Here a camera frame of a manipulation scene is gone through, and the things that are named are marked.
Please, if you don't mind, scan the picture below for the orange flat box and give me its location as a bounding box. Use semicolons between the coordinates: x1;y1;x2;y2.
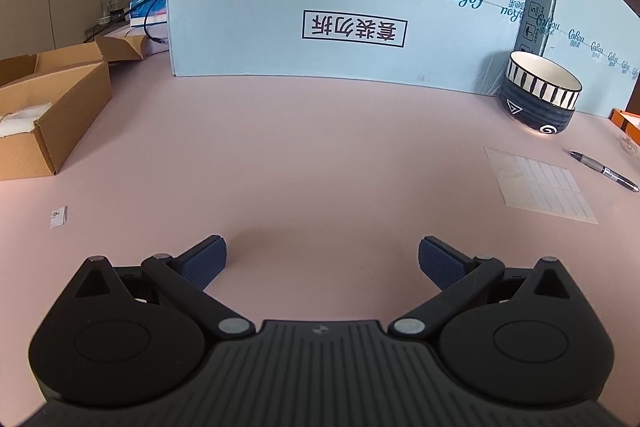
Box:
610;108;640;143

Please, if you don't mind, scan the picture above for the small white paper tag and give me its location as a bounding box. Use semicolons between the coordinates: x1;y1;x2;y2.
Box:
50;206;67;230

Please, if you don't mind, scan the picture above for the grey black pen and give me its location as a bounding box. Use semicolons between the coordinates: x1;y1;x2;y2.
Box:
568;150;639;193

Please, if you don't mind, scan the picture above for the black cable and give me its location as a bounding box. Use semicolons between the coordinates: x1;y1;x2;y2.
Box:
120;0;170;44

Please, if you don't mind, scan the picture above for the blue tissue box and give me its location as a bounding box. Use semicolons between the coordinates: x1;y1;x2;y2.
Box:
128;0;167;28

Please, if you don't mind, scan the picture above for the white label sticker sheet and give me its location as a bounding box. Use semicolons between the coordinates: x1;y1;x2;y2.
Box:
485;147;598;225

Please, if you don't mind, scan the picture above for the striped blue ceramic bowl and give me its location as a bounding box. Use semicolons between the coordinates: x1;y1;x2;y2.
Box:
498;51;582;134

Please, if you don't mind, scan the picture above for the open brown cardboard box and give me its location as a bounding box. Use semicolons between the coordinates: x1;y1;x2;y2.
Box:
1;36;145;180

